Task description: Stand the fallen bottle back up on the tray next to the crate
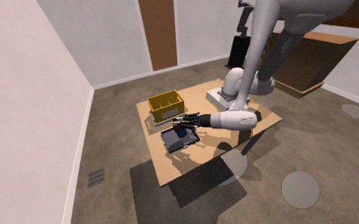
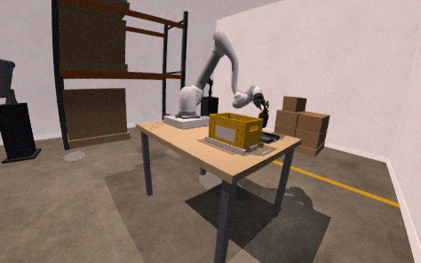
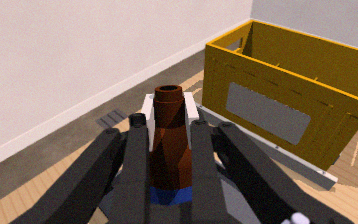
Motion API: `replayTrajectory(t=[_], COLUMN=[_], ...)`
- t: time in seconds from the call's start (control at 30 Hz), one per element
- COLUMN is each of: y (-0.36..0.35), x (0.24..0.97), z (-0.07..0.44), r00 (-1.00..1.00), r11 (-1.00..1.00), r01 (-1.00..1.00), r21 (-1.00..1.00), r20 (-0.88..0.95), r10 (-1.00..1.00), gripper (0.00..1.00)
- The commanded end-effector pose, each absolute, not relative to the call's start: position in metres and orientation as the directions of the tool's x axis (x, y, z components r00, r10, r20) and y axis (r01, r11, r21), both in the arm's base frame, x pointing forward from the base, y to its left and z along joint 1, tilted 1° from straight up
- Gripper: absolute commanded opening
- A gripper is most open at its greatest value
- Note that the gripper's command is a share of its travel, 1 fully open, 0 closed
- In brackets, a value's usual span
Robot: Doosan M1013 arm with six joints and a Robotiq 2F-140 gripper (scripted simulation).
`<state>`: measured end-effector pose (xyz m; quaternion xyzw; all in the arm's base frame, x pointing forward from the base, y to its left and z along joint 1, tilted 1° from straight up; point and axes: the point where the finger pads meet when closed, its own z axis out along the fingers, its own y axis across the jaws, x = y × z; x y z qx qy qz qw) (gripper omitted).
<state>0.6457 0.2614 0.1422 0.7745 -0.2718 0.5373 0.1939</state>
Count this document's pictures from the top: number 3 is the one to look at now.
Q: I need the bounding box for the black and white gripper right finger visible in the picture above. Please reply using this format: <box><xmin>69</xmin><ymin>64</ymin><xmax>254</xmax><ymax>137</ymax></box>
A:
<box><xmin>184</xmin><ymin>92</ymin><xmax>355</xmax><ymax>224</ymax></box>

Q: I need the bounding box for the brown bottle with blue label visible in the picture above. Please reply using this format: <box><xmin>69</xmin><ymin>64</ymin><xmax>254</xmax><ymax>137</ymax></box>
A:
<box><xmin>150</xmin><ymin>85</ymin><xmax>192</xmax><ymax>206</ymax></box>

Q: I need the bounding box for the yellow crate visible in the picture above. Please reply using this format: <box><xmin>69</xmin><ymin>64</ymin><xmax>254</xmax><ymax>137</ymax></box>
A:
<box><xmin>202</xmin><ymin>20</ymin><xmax>358</xmax><ymax>172</ymax></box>

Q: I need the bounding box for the grey rectangular tray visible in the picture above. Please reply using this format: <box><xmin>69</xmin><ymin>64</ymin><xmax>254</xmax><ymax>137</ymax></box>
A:
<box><xmin>98</xmin><ymin>160</ymin><xmax>261</xmax><ymax>224</ymax></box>

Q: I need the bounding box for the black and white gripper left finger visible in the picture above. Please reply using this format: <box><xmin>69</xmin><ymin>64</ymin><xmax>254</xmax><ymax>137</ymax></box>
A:
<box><xmin>8</xmin><ymin>94</ymin><xmax>155</xmax><ymax>224</ymax></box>

